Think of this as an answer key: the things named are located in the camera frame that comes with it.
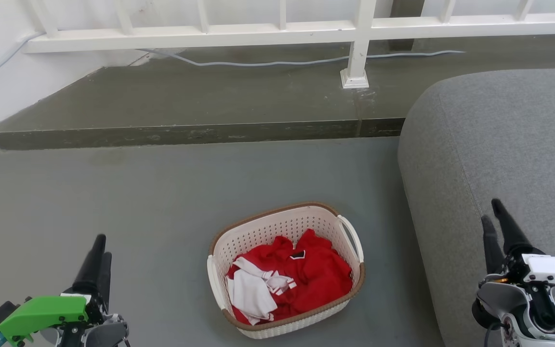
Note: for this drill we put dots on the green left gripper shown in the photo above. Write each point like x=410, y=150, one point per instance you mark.
x=41, y=313

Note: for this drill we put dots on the cream perforated plastic laundry basket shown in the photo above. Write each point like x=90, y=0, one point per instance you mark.
x=277, y=226

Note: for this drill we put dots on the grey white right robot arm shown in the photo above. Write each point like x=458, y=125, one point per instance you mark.
x=504, y=299

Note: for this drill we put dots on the grey fabric sofa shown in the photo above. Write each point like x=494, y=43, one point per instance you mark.
x=499, y=144

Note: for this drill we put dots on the white garment with red stripes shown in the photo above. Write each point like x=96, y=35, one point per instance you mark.
x=253, y=294

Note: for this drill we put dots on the grey concrete raised step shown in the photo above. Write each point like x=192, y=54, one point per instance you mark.
x=210, y=96

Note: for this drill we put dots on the dark grey column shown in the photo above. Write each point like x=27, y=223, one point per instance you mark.
x=405, y=24

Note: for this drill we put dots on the white wooden railing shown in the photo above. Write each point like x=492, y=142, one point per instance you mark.
x=210, y=36

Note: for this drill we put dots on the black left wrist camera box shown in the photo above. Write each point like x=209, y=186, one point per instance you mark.
x=0, y=313

